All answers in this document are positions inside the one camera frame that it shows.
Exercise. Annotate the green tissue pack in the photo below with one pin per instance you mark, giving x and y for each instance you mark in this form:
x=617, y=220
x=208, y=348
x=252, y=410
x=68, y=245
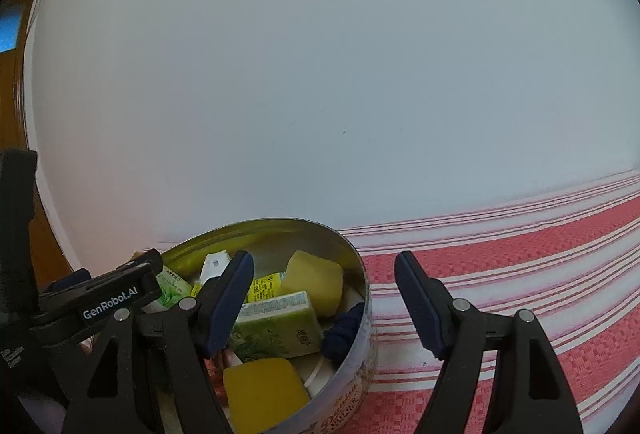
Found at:
x=172, y=289
x=277, y=326

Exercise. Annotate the yellow sponge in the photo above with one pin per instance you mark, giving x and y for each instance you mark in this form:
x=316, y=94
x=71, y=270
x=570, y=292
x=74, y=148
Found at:
x=312, y=281
x=265, y=394

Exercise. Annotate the blue panel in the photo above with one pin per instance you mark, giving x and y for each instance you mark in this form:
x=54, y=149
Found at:
x=10, y=31

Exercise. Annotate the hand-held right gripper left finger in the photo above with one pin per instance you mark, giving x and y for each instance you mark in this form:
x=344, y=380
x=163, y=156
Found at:
x=230, y=304

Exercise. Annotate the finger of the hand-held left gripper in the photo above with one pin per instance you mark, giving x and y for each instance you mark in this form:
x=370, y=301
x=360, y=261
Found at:
x=147, y=260
x=70, y=280

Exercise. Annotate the wooden door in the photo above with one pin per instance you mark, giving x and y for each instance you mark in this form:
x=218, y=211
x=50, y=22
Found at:
x=15, y=124

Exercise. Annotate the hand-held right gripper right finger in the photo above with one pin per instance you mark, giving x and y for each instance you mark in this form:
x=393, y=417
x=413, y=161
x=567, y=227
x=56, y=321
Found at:
x=420, y=309

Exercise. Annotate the round metal tin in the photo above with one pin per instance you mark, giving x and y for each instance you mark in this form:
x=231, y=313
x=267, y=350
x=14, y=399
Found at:
x=280, y=234

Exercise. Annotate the yellow tissue pack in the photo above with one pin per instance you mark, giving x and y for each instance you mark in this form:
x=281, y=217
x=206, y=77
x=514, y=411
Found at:
x=262, y=289

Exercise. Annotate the red tissue pack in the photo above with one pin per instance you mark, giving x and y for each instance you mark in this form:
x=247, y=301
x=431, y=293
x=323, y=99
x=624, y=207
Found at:
x=220, y=364

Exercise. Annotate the blue cloth ball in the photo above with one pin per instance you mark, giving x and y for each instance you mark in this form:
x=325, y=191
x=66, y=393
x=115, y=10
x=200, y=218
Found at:
x=342, y=329

